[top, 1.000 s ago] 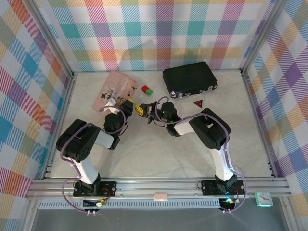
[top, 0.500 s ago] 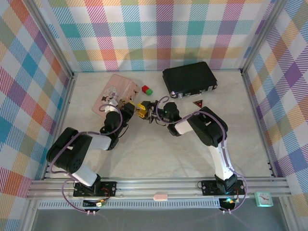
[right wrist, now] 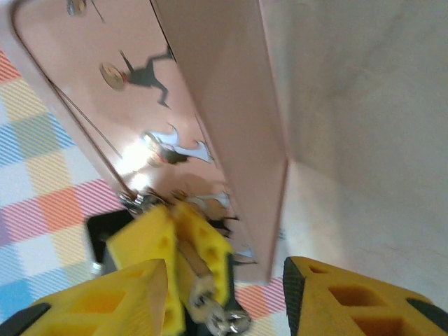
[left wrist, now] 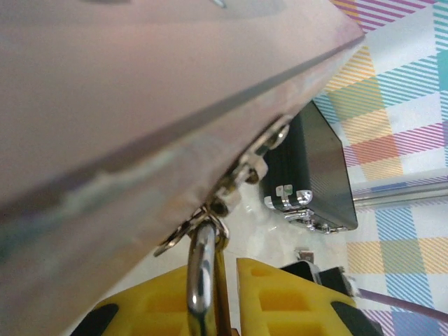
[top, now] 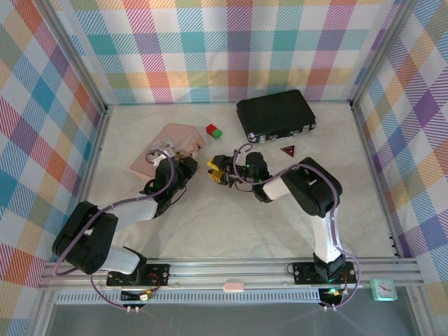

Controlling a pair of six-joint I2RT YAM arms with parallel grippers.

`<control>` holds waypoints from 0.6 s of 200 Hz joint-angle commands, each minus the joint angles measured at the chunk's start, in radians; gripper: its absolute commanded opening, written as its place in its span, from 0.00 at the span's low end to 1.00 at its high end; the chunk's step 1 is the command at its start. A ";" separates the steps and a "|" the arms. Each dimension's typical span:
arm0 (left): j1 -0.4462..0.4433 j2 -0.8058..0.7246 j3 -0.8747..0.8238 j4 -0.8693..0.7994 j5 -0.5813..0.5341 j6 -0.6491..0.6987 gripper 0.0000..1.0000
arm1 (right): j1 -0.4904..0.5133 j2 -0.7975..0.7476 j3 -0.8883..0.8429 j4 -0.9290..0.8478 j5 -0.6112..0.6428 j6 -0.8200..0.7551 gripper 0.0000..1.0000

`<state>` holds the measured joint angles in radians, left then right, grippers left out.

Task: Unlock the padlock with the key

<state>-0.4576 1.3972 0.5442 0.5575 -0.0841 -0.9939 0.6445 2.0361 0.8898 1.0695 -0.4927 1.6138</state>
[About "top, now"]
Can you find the mint green small clock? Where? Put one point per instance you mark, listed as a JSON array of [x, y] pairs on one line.
[[384, 290]]

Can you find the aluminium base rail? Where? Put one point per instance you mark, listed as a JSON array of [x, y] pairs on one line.
[[224, 271]]

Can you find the pink box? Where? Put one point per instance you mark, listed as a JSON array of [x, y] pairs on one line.
[[168, 143]]

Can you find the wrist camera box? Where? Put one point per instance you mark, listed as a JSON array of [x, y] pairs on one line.
[[161, 159], [231, 179]]

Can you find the small metal key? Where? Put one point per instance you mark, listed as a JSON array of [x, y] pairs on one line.
[[200, 171]]

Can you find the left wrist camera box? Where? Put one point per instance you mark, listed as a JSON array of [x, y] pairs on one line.
[[161, 159]]

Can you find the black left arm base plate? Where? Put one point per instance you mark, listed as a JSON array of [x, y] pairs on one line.
[[157, 274]]

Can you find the black ribbed carrying case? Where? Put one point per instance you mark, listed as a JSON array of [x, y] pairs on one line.
[[274, 113]]

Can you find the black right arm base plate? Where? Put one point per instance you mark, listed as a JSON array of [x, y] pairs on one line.
[[304, 272]]

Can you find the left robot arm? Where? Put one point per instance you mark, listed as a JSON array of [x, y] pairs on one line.
[[94, 238]]

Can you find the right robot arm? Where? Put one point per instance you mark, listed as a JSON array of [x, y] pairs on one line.
[[315, 196]]

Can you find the triangular all-in poker token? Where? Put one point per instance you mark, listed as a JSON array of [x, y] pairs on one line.
[[289, 150]]

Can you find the pink oblong eraser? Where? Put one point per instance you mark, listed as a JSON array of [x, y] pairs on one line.
[[233, 286]]

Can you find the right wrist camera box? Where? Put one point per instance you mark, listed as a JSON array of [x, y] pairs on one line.
[[231, 179]]

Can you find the red and green block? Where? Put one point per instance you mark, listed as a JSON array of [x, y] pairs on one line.
[[213, 131]]

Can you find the aluminium cage frame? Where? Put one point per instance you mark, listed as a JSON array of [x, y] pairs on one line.
[[75, 87]]

